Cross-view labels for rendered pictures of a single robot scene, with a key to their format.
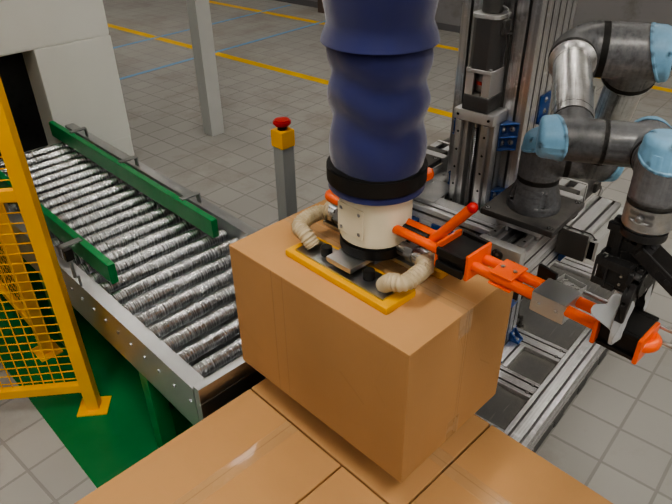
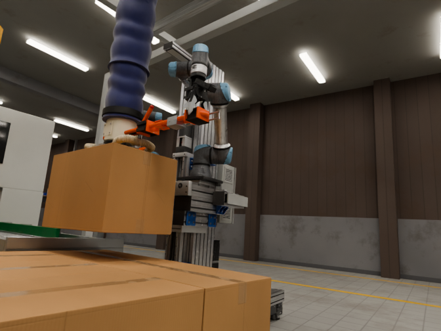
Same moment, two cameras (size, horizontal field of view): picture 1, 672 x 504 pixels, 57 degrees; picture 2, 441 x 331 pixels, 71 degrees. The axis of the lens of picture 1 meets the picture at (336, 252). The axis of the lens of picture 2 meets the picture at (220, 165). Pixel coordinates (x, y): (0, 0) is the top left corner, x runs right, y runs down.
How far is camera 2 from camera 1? 1.38 m
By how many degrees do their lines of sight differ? 45
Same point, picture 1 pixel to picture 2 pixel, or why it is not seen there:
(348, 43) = (114, 58)
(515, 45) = (195, 131)
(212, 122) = not seen: hidden behind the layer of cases
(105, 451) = not seen: outside the picture
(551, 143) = (171, 65)
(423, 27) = (140, 59)
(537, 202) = (199, 170)
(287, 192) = not seen: hidden behind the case
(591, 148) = (183, 64)
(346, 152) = (109, 96)
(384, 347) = (105, 147)
